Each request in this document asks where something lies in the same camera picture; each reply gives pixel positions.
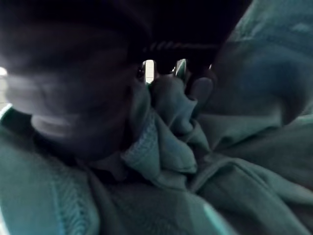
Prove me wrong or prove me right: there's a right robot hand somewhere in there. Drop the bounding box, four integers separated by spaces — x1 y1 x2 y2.
0 0 252 162

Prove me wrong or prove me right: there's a teal green garment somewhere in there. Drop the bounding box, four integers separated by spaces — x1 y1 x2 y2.
0 0 313 235

